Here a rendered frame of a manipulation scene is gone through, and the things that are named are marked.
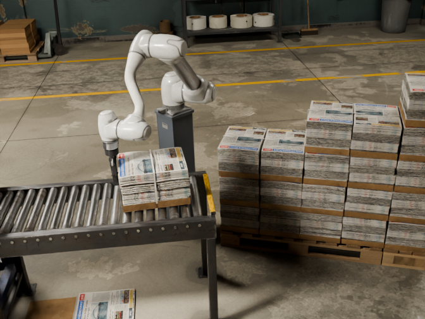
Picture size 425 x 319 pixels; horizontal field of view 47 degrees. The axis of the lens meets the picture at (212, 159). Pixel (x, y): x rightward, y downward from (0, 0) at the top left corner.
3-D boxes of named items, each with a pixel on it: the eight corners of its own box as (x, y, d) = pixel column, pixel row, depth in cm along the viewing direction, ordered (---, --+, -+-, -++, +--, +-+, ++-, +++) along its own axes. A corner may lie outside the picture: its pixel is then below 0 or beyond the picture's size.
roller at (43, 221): (59, 192, 302) (57, 185, 300) (45, 238, 261) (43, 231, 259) (50, 193, 302) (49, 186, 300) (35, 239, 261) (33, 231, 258)
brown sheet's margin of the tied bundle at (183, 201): (184, 179, 301) (183, 173, 299) (191, 204, 276) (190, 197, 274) (158, 181, 299) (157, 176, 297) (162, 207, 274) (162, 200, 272)
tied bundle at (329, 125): (308, 129, 355) (310, 99, 344) (350, 132, 348) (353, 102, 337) (303, 152, 323) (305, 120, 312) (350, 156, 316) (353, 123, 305)
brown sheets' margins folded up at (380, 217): (229, 202, 398) (229, 146, 375) (380, 218, 373) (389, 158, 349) (219, 230, 365) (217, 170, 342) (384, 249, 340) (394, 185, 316)
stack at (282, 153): (229, 217, 405) (228, 124, 367) (378, 233, 380) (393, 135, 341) (219, 245, 372) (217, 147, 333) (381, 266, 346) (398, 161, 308)
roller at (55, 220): (69, 192, 303) (68, 185, 301) (57, 237, 261) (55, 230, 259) (61, 192, 303) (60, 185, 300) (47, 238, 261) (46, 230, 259)
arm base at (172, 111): (151, 111, 349) (150, 104, 347) (176, 103, 362) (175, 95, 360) (167, 118, 337) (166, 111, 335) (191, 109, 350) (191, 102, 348)
